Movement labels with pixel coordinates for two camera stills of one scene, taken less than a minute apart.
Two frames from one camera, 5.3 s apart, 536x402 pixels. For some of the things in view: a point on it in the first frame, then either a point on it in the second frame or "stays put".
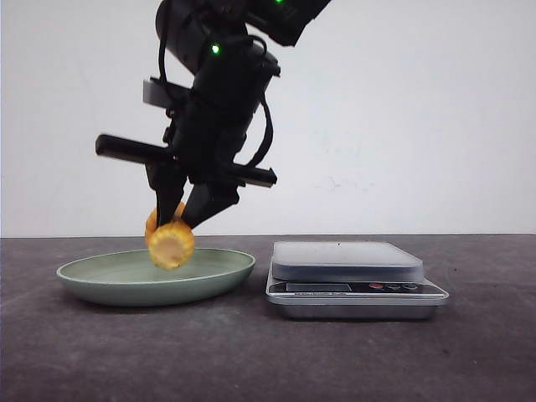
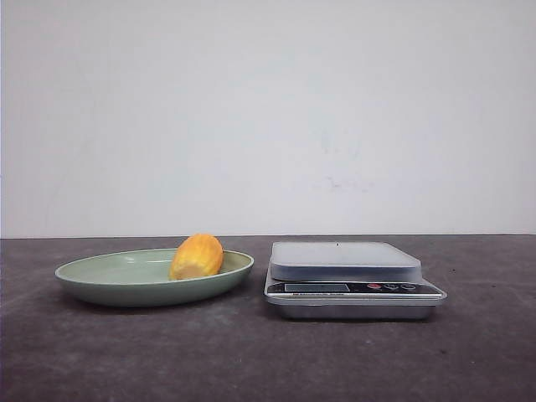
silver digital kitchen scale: [349, 280] stays put
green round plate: [131, 278] stays put
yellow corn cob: [170, 245] -> [197, 255]
